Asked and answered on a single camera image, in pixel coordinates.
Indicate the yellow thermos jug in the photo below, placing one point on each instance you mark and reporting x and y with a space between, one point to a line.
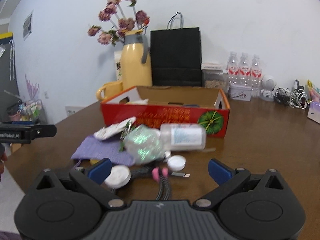
135 60

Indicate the black paper shopping bag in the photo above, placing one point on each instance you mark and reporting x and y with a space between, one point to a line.
176 54

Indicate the person hand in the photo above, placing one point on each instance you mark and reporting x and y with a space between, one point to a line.
3 158

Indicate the white round puck device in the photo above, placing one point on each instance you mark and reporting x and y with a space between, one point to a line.
120 175

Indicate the water bottle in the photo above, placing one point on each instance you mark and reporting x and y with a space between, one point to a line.
244 70
232 68
256 73

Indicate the small white round cap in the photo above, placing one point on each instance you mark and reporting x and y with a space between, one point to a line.
176 163

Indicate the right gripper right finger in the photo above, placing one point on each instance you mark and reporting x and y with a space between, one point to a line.
230 181

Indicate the iridescent plastic wrap bundle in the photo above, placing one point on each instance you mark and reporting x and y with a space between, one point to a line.
144 144

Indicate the dried pink rose bouquet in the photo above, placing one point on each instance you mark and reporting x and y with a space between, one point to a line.
121 24

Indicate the white robot figurine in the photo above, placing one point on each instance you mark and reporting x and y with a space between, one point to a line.
268 84

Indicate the yellow ceramic mug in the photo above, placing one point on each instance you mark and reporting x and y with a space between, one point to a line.
109 89

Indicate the white cloth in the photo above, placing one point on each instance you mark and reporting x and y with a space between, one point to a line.
108 132

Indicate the clear seed container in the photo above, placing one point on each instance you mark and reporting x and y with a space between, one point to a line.
214 75

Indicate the water bottle right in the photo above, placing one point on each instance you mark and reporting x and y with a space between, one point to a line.
256 73

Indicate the water bottle middle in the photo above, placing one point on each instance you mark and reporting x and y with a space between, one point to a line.
244 70

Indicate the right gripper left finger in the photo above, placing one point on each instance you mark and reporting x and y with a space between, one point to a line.
90 181

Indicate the red orange cardboard box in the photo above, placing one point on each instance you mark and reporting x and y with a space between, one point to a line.
156 105

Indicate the purple drawstring pouch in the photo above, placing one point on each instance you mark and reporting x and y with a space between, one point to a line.
92 148

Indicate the purple white tissue box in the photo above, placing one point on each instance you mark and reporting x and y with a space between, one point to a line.
314 112

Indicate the water bottle left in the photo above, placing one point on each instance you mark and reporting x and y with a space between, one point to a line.
232 68

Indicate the white metal tin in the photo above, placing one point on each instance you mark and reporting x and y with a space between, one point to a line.
240 92

